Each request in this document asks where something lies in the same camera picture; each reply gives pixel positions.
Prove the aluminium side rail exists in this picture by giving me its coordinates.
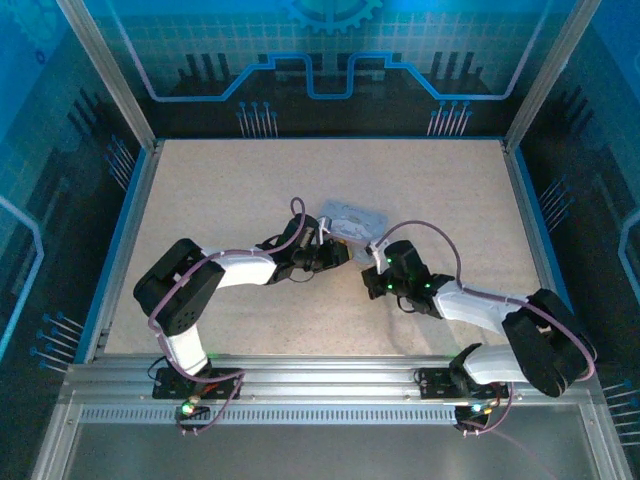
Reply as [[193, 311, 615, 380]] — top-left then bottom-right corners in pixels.
[[88, 139, 164, 362], [499, 139, 579, 364]]

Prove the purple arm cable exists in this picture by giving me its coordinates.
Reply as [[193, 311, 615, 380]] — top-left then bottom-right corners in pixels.
[[374, 220, 599, 436], [148, 196, 308, 436]]

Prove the lavender cartoon tin box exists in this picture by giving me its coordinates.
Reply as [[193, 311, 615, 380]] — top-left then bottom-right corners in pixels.
[[321, 199, 392, 252]]

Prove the aluminium mounting rail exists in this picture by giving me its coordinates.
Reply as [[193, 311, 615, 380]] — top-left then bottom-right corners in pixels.
[[59, 353, 601, 407]]

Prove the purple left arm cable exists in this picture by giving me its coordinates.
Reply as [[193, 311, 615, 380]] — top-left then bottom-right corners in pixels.
[[148, 196, 308, 436]]

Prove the slotted grey cable duct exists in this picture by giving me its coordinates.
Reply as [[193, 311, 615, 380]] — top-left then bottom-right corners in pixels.
[[78, 406, 467, 427]]

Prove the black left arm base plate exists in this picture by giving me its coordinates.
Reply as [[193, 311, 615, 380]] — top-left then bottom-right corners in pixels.
[[152, 366, 244, 401]]

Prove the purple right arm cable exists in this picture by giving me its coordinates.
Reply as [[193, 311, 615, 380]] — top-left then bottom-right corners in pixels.
[[374, 220, 599, 436]]

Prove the aluminium frame post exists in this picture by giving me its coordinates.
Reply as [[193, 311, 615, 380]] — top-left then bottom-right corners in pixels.
[[501, 0, 602, 151], [54, 0, 162, 151]]

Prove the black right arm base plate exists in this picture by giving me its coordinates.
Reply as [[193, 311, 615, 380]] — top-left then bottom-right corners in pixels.
[[416, 366, 511, 401]]

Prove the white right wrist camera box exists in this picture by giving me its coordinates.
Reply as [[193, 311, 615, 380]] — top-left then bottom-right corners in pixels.
[[364, 239, 389, 274]]

